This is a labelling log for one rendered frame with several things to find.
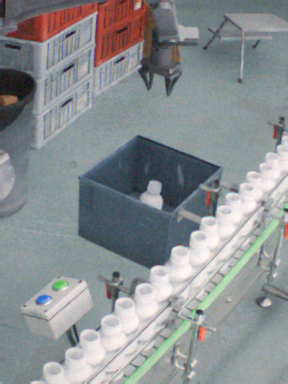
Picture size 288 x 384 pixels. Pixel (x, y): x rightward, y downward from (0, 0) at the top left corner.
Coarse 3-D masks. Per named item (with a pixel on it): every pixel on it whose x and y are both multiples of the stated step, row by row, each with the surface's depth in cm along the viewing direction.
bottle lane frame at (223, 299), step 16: (272, 224) 197; (256, 240) 191; (272, 240) 202; (256, 256) 193; (272, 256) 209; (240, 272) 185; (256, 272) 200; (224, 288) 178; (240, 288) 191; (208, 304) 171; (224, 304) 184; (208, 320) 177; (224, 320) 190; (176, 336) 161; (208, 336) 183; (160, 352) 156; (176, 352) 166; (144, 368) 152; (160, 368) 160; (176, 368) 171
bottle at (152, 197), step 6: (150, 186) 226; (156, 186) 229; (144, 192) 230; (150, 192) 227; (156, 192) 227; (144, 198) 228; (150, 198) 227; (156, 198) 227; (150, 204) 227; (156, 204) 227
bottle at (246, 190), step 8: (240, 184) 182; (248, 184) 182; (240, 192) 181; (248, 192) 180; (240, 200) 181; (248, 200) 181; (240, 208) 181; (248, 208) 181; (248, 224) 184; (240, 232) 185; (248, 232) 186; (240, 240) 186; (248, 240) 188
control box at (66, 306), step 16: (48, 288) 156; (64, 288) 154; (80, 288) 154; (32, 304) 150; (48, 304) 149; (64, 304) 150; (80, 304) 154; (32, 320) 150; (48, 320) 147; (64, 320) 150; (48, 336) 150
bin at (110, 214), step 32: (128, 160) 242; (160, 160) 240; (192, 160) 233; (96, 192) 218; (128, 192) 250; (160, 192) 247; (192, 192) 239; (96, 224) 224; (128, 224) 217; (160, 224) 210; (192, 224) 223; (128, 256) 223; (160, 256) 216
